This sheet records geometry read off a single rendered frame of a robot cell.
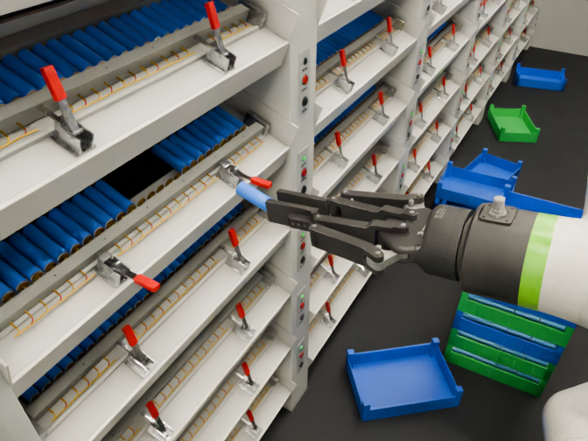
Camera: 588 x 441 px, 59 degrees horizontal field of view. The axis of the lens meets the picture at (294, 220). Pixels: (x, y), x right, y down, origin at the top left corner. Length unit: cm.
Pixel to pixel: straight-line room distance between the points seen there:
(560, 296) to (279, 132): 63
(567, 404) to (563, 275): 65
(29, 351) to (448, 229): 49
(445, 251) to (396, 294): 146
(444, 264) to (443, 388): 123
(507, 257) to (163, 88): 47
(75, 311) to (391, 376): 120
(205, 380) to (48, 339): 47
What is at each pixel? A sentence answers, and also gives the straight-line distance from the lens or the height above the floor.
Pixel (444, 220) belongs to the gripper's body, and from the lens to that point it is 53.
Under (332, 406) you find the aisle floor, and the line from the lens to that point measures 165.
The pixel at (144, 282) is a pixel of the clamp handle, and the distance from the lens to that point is 69.
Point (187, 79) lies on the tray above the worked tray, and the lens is 75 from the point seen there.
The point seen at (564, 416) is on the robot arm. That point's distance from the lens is 113.
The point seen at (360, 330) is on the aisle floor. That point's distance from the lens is 184.
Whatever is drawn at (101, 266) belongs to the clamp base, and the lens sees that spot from 73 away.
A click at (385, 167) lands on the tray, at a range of 169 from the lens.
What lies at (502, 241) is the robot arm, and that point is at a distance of 50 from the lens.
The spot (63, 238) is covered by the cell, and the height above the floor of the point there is 96.
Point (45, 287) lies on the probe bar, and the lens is 70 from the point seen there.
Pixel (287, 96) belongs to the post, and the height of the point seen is 100.
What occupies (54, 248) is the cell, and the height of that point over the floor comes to 96.
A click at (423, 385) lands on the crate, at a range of 173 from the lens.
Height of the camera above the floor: 140
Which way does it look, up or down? 38 degrees down
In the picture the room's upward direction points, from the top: straight up
